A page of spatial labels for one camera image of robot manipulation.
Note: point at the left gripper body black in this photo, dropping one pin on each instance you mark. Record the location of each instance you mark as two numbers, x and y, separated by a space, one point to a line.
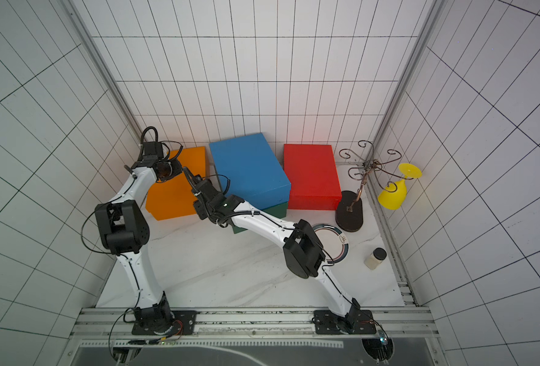
172 168

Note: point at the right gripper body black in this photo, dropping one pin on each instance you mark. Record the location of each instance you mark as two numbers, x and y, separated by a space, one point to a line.
196 185

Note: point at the orange shoebox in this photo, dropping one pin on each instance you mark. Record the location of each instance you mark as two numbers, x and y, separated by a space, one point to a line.
174 198

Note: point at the blue shoebox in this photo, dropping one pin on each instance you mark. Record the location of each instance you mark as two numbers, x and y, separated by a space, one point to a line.
255 173

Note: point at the red shoebox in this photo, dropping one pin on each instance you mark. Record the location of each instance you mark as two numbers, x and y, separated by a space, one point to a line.
311 170

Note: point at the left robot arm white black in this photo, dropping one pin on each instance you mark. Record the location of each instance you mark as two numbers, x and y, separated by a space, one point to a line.
124 232

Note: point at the white plate striped rim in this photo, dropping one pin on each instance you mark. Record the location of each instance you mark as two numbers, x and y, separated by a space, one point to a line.
334 241

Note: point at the small jar black lid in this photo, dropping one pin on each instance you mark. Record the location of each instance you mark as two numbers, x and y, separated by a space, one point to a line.
376 258

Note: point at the yellow plastic wine glass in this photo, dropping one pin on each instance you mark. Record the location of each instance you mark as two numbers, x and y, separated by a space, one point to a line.
395 193

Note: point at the metal wire cup stand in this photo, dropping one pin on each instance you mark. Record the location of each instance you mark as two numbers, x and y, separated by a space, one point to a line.
349 213

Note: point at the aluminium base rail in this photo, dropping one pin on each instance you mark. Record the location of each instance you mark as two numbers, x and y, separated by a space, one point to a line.
250 324

